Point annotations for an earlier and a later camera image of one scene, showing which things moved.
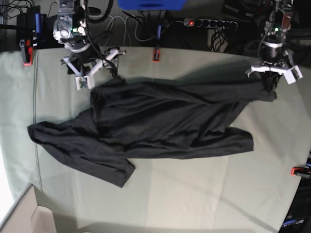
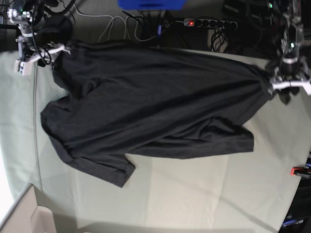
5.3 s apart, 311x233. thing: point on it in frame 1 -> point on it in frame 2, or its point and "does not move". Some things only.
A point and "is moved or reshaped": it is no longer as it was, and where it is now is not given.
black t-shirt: x=129 y=120 is moved or reshaped
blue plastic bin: x=133 y=5 does not move
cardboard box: x=26 y=216 does not move
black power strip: x=210 y=23 does not move
